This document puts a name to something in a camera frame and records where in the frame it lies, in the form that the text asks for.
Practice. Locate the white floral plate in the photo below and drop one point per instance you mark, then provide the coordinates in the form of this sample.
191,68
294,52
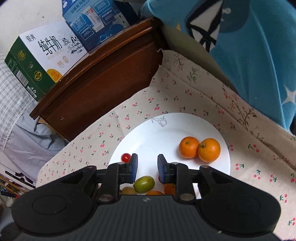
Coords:
162,135

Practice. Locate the cherry print tablecloth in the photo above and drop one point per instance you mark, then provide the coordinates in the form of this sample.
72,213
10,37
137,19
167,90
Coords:
185,100

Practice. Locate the blue gray hanging cloth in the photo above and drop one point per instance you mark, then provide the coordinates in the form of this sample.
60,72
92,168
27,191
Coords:
32,144

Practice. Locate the orange tangerine one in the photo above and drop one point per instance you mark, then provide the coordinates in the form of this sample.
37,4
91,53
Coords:
188,147

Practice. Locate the red cherry tomato small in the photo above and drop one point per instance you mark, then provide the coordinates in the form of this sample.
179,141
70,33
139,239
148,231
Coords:
125,157

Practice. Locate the orange tangerine four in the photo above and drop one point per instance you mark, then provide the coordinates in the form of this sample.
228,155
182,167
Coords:
154,192

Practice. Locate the blue patterned pillow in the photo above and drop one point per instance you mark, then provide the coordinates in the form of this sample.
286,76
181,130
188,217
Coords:
253,42

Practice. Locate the green milk carton box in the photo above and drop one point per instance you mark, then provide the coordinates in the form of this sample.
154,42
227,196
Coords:
39,58

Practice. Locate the brown wooden cabinet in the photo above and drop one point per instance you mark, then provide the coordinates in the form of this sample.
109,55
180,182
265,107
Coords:
108,76

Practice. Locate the blue carton box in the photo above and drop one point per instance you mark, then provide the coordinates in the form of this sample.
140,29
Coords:
93,22

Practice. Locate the orange tangerine three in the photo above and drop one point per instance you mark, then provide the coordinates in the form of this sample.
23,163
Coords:
170,189

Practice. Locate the brown longan one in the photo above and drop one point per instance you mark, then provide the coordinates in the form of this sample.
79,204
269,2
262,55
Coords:
128,191

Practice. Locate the orange tangerine two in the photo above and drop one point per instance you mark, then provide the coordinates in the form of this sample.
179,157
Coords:
209,150

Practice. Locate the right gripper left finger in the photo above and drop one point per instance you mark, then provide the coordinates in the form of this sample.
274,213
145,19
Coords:
113,176

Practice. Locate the checkered white curtain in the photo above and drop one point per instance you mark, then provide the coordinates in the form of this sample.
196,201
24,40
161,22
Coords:
14,102

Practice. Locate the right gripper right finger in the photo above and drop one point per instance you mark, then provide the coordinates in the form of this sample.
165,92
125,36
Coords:
179,175

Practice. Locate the small green plum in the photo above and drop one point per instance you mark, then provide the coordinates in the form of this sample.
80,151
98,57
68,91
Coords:
144,184

